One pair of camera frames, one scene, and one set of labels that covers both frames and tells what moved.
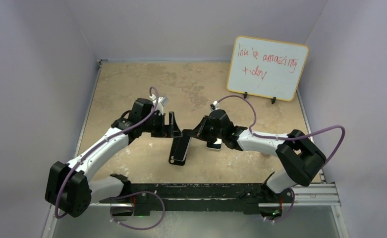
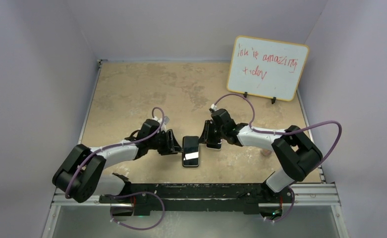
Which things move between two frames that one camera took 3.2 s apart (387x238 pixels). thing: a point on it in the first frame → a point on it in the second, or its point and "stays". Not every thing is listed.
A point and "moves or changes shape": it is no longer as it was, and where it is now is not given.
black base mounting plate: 141,198 stays
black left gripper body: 155,126 → 162,143
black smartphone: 179,150 moves or changes shape
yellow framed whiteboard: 266,68 stays
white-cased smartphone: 217,145 stays
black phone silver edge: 182,147 moves or changes shape
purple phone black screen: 217,145 stays
